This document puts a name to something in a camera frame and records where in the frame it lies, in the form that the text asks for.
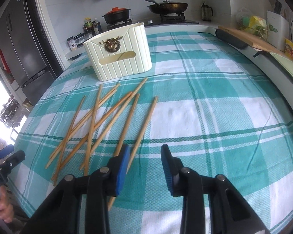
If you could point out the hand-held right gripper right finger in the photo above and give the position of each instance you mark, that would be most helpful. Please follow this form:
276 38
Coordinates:
168 170

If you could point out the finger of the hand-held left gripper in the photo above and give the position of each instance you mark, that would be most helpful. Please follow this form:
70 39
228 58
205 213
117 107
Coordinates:
13 160
5 150

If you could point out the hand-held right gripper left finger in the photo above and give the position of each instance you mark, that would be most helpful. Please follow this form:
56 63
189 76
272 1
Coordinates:
122 170

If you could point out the wooden chopstick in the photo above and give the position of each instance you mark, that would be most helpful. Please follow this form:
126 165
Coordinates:
150 119
77 117
136 90
107 99
111 92
133 113
117 105
98 102

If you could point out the cream ribbed utensil holder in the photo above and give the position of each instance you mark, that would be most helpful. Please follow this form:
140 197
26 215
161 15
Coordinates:
122 53

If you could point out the person's left hand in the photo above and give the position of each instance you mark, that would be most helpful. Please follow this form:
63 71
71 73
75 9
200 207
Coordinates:
2 209

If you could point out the teal checkered tablecloth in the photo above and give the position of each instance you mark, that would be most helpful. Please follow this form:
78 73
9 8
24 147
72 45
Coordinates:
197 102

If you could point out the dark refrigerator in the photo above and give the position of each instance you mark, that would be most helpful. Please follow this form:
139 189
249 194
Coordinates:
22 48

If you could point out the black lid spice jar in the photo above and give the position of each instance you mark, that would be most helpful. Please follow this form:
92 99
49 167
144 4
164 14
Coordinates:
72 44

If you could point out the clear seasoning box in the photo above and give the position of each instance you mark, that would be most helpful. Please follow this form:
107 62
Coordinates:
80 38

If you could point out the dark sauce bottle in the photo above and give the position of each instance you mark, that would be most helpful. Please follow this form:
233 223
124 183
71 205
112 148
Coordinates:
96 27

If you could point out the black padded roll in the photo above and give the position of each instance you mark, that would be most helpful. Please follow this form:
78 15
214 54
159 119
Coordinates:
230 38

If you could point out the yellow cap bottle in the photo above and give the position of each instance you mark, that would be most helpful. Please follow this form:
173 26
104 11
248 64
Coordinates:
88 26

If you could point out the black gas stove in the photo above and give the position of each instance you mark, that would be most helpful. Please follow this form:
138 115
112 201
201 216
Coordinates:
171 18

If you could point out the wooden cutting board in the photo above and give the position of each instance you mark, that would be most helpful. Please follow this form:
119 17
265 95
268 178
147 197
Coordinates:
244 37

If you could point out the dark glass jar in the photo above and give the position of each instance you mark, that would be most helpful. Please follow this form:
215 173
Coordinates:
207 13

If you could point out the frying pan with glass lid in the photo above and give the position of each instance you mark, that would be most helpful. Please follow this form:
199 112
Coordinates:
168 6

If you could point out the yellow green plastic bags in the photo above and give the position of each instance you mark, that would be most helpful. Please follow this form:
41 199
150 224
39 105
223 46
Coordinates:
252 22

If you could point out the white knife block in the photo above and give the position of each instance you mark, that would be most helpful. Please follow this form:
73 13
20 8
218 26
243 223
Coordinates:
278 31

